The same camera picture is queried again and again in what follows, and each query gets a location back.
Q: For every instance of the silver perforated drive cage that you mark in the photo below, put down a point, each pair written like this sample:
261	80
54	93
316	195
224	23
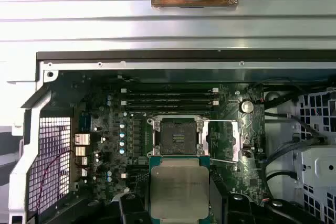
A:
315	155

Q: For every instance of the metal socket cover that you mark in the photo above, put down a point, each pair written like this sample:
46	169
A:
235	140

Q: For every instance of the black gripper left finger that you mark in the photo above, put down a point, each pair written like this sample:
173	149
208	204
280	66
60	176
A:
134	211

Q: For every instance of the green motherboard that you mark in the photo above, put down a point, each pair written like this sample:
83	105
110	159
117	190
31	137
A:
228	182

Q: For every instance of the round coin battery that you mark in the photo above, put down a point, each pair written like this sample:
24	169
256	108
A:
247	106

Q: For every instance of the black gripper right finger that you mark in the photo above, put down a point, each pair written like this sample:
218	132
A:
236	211

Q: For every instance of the black silver PC case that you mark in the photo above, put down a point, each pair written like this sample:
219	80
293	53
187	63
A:
168	65

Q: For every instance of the CPU socket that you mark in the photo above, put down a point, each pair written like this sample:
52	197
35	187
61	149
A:
178	134

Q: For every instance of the silver green CPU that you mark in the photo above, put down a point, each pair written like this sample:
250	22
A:
179	187

